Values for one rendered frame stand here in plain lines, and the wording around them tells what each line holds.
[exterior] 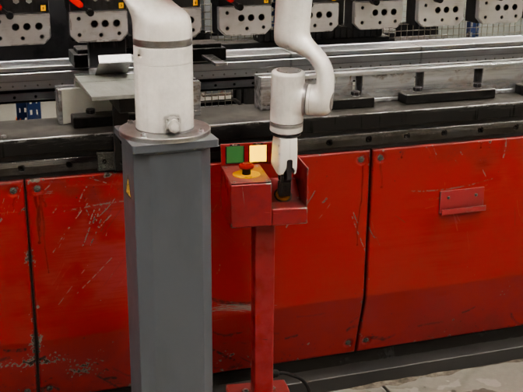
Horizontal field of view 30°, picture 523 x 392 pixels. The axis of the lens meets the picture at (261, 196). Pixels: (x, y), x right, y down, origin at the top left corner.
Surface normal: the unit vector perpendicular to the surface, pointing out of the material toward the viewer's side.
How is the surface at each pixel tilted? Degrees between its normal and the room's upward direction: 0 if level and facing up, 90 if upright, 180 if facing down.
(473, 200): 90
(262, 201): 90
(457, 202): 90
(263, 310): 90
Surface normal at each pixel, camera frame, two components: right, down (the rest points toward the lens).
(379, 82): 0.32, 0.30
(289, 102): -0.07, 0.38
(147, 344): -0.42, 0.28
